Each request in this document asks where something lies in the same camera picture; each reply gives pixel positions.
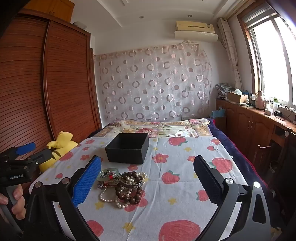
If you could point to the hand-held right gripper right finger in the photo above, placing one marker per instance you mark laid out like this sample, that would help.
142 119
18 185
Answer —
208 182

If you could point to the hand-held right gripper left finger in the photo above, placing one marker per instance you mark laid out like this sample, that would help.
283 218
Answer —
87 180

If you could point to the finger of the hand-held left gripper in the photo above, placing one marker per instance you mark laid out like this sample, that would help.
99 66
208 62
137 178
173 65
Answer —
42 155
25 148

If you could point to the pale jade bangle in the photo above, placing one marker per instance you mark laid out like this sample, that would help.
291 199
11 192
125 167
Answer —
101 177

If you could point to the black box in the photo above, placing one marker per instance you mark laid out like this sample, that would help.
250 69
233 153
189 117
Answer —
126 150

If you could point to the silver bangle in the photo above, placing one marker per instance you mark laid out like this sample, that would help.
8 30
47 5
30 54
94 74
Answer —
136 184

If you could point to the person's left hand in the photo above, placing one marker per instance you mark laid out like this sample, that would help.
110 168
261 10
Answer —
19 207

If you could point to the yellow plush toy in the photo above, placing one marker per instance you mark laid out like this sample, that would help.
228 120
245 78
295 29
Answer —
61 142

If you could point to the navy blanket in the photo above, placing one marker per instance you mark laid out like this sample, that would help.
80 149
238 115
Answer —
231 148

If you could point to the strawberry print blanket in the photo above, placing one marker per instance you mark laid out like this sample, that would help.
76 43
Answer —
166 192

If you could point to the blue bag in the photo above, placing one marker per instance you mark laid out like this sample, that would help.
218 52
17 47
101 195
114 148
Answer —
218 114

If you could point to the long wooden cabinet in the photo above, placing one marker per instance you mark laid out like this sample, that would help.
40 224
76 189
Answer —
245 122

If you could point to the wooden chair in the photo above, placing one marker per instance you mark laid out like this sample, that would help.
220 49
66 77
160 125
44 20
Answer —
277 157

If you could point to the floral quilt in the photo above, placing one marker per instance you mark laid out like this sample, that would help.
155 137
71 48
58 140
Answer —
138 127

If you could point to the brown slatted wardrobe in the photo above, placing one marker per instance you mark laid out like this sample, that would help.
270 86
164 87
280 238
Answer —
69 81

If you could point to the cardboard box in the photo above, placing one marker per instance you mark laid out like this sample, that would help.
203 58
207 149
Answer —
234 97

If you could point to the small white box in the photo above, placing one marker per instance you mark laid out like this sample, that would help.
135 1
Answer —
268 111

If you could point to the bundle of printed cloth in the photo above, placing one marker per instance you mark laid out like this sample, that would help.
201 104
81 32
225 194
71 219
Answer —
223 89

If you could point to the small black device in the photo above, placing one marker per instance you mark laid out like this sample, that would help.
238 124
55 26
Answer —
278 113

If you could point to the green cap bottle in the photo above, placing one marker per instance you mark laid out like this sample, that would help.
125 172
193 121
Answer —
275 104

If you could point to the circle pattern curtain cloth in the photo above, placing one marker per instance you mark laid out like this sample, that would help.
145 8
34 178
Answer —
152 81

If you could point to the patterned window curtain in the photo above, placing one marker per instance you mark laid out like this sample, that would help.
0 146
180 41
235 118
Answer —
231 53

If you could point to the window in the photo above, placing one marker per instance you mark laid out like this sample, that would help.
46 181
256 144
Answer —
275 53

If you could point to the beige air conditioner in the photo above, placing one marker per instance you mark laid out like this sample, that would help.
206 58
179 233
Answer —
196 31

